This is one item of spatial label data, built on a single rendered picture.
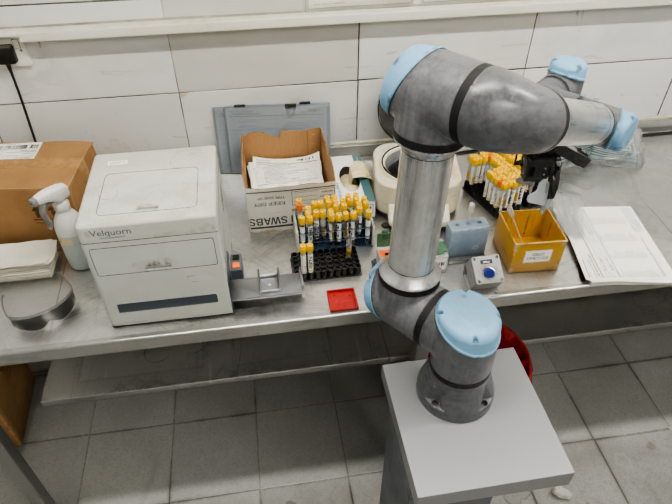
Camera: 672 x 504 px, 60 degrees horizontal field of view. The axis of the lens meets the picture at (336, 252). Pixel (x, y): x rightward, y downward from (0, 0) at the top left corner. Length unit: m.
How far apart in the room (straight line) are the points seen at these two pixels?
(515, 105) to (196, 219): 0.67
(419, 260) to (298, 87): 0.89
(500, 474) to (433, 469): 0.12
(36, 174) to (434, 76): 1.13
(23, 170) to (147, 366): 0.80
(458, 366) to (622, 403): 1.51
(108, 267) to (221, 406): 1.12
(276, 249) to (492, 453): 0.76
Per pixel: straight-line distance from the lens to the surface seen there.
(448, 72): 0.84
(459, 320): 1.02
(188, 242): 1.24
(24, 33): 1.73
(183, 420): 2.30
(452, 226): 1.48
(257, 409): 2.28
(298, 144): 1.78
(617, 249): 1.68
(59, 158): 1.72
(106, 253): 1.27
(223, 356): 2.10
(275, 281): 1.40
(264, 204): 1.55
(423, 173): 0.91
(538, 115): 0.83
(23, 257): 1.67
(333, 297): 1.41
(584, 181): 1.94
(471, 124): 0.81
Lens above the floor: 1.89
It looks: 42 degrees down
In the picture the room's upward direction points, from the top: straight up
